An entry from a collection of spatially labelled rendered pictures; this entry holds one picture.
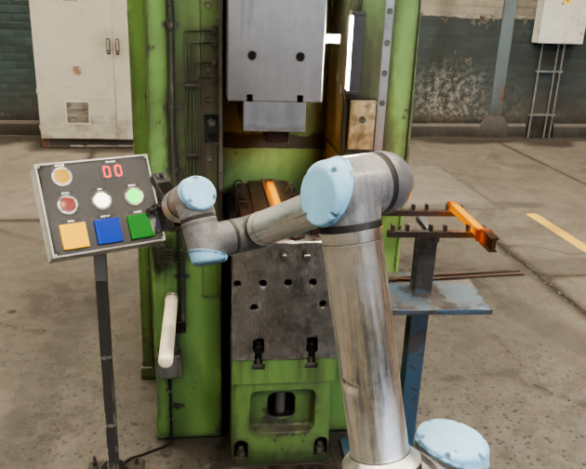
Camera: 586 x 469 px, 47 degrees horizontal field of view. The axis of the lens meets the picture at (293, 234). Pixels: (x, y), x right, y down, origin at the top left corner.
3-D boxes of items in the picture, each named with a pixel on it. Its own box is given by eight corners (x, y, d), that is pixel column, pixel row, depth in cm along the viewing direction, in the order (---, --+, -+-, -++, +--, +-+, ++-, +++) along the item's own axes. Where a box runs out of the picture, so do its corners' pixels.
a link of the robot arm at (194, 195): (188, 215, 161) (178, 175, 161) (171, 225, 171) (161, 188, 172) (223, 208, 165) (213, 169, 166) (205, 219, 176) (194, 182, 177)
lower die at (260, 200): (300, 234, 229) (301, 211, 226) (241, 235, 226) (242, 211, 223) (286, 198, 268) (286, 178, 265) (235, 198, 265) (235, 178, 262)
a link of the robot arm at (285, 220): (432, 137, 128) (253, 211, 183) (386, 143, 120) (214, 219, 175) (449, 195, 127) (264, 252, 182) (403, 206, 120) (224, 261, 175)
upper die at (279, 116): (304, 131, 217) (306, 102, 213) (243, 131, 214) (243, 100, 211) (289, 110, 256) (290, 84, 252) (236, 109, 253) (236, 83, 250)
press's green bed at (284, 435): (329, 464, 257) (336, 357, 241) (231, 470, 252) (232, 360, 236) (308, 384, 308) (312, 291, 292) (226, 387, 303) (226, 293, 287)
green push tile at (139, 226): (155, 235, 205) (150, 212, 206) (132, 239, 202) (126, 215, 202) (153, 236, 207) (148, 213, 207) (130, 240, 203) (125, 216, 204)
